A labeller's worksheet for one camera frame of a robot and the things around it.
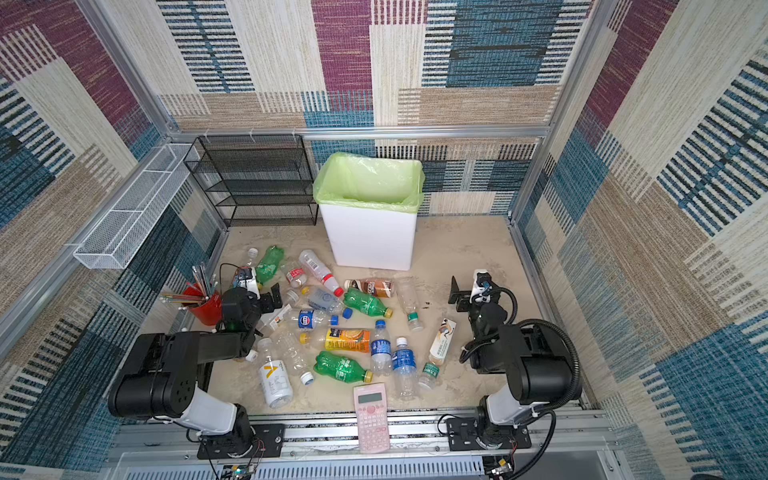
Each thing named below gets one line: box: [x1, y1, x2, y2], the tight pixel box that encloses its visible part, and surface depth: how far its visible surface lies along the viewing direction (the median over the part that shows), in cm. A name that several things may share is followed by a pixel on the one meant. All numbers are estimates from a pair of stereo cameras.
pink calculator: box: [353, 383, 391, 454], surface depth 77 cm
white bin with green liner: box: [313, 152, 426, 271], surface depth 96 cm
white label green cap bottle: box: [418, 317, 457, 390], surface depth 84 cm
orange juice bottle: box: [300, 328, 372, 353], surface depth 87 cm
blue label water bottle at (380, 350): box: [370, 319, 392, 377], surface depth 85 cm
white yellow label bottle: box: [257, 338, 294, 409], surface depth 79 cm
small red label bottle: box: [286, 267, 307, 288], surface depth 101 cm
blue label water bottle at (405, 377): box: [392, 336, 419, 402], surface depth 81 cm
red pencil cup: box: [183, 283, 224, 327], surface depth 91 cm
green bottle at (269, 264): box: [255, 245, 285, 285], surface depth 107 cm
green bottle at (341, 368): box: [313, 350, 374, 383], surface depth 82 cm
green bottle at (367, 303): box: [344, 288, 394, 319], surface depth 96 cm
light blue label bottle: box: [301, 285, 345, 316], surface depth 95 cm
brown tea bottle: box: [344, 279, 395, 298], surface depth 98 cm
